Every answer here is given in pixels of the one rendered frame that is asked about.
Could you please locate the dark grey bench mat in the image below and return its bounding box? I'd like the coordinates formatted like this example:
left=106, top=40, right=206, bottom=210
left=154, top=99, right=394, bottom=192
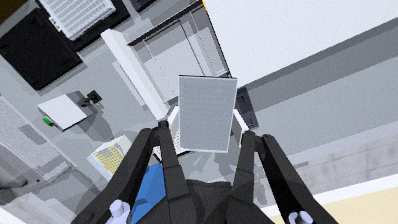
left=0, top=0, right=398, bottom=196

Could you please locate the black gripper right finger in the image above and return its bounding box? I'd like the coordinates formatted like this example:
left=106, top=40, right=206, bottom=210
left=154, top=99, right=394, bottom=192
left=224, top=109, right=339, bottom=224

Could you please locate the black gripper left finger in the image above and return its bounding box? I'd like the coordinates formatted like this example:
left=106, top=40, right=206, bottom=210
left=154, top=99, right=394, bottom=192
left=71, top=106, right=197, bottom=224

